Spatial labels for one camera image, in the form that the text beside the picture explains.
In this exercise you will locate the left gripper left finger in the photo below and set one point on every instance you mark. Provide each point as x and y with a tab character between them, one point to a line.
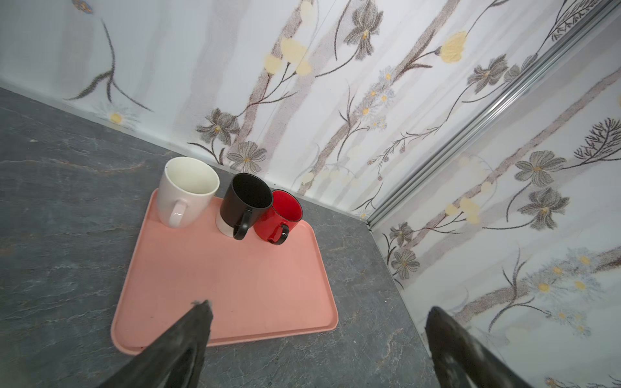
175	359

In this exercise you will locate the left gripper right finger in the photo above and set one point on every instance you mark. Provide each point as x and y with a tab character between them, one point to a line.
460	360

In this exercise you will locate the red mug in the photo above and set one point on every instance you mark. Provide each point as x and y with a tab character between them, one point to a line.
276	224

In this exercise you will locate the pale pink mug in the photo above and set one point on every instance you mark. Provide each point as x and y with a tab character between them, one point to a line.
186	188

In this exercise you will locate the dark mug white base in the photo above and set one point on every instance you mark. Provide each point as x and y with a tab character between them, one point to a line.
246	200

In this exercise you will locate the pink rectangular tray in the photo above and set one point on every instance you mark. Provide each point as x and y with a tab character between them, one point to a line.
257	290

